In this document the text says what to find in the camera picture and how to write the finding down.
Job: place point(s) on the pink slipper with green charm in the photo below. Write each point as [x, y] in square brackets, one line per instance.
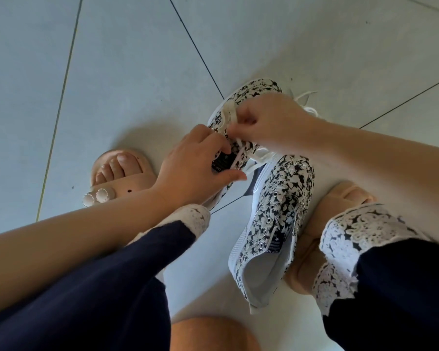
[322, 215]

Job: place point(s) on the person's left forearm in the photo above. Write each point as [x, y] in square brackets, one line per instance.
[66, 237]

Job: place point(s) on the person's left leg navy trousers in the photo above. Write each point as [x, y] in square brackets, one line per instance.
[95, 292]

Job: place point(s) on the floral sneaker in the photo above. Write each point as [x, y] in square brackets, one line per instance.
[256, 87]
[285, 186]

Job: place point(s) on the pink slipper with white charms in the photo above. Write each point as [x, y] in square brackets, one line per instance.
[139, 179]

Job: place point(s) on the person's right forearm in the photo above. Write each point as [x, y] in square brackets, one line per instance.
[398, 168]

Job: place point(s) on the white shoelace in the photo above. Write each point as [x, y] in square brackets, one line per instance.
[228, 113]
[309, 109]

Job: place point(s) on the person's left hand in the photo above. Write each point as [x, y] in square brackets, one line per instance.
[190, 168]

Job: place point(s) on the person's right hand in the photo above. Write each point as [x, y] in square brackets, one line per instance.
[278, 120]

